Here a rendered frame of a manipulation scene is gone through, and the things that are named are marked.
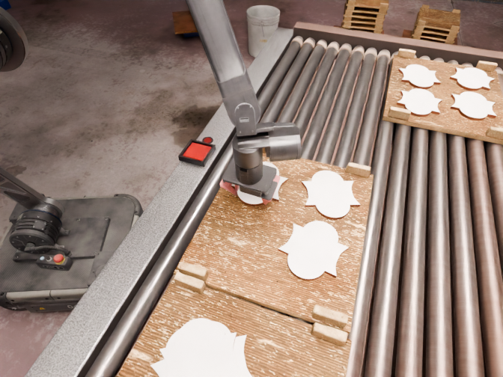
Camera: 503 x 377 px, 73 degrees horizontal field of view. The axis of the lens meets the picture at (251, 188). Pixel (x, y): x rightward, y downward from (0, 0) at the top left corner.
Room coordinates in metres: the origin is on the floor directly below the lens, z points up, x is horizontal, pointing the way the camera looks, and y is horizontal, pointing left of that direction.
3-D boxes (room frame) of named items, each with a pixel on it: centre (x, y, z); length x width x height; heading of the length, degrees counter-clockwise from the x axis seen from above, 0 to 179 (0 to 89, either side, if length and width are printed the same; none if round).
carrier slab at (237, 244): (0.46, -0.08, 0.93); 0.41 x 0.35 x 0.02; 161
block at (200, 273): (0.32, 0.11, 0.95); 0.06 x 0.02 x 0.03; 71
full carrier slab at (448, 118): (0.97, -0.63, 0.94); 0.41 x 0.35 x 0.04; 160
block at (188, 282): (0.29, 0.12, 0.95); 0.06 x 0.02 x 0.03; 69
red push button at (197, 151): (0.69, 0.15, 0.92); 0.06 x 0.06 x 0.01; 70
